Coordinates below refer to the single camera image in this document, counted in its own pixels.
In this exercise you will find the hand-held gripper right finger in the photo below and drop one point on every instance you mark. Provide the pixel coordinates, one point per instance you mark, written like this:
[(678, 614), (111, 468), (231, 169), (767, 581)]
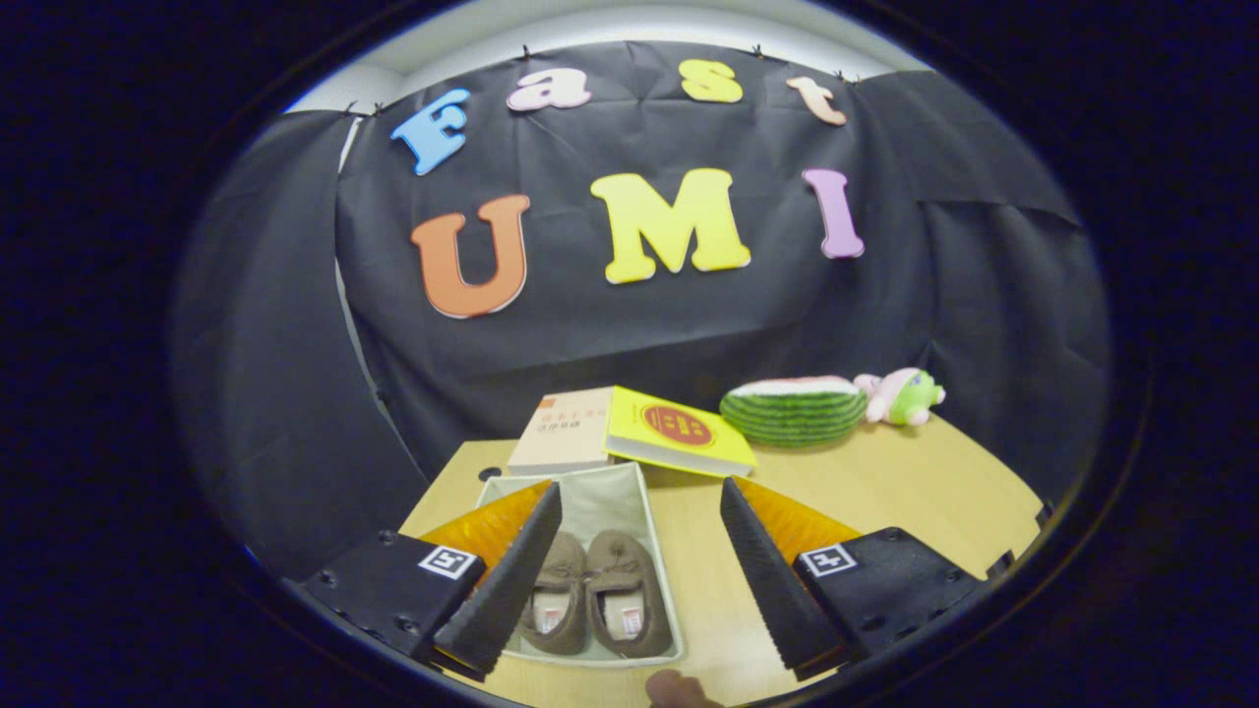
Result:
[(772, 590)]

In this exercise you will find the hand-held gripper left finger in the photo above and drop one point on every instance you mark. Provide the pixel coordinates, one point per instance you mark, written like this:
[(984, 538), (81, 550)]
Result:
[(507, 595)]

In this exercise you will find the brown suede shoe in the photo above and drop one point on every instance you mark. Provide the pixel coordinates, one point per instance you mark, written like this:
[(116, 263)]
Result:
[(563, 590), (620, 575)]

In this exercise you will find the grey-green fabric storage box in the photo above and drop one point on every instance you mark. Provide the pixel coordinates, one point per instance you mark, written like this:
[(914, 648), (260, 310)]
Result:
[(610, 501)]

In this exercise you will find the beige book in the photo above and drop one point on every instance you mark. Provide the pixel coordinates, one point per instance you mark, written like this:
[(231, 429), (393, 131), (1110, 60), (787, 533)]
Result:
[(561, 433)]

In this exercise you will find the watermelon slice plush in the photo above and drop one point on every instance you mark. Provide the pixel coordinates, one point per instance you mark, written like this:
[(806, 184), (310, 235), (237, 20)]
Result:
[(792, 418)]

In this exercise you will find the yellow book with red label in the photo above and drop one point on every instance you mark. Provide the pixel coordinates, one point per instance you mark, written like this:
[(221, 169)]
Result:
[(679, 428)]

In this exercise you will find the pink and green plush toy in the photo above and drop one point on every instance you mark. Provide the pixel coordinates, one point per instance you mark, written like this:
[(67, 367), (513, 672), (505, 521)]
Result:
[(900, 398)]

